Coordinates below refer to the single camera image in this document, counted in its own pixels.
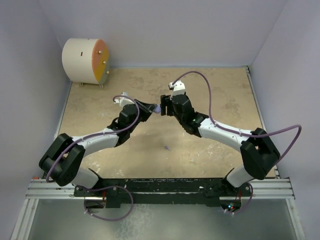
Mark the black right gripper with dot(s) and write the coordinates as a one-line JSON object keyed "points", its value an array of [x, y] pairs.
{"points": [[165, 101]]}

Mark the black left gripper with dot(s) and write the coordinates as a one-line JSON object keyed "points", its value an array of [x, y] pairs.
{"points": [[146, 109]]}

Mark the purple charging case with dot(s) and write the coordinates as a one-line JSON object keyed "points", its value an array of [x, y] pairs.
{"points": [[157, 109]]}

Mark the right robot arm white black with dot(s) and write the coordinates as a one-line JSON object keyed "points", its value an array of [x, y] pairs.
{"points": [[259, 155]]}

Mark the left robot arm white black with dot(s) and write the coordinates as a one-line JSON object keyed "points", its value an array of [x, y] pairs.
{"points": [[62, 161]]}

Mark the white cylinder orange face fixture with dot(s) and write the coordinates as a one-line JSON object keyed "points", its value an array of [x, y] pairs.
{"points": [[86, 61]]}

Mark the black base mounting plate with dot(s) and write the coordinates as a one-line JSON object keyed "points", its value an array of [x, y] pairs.
{"points": [[211, 192]]}

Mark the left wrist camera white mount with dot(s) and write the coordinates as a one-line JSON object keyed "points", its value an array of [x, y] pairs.
{"points": [[123, 99]]}

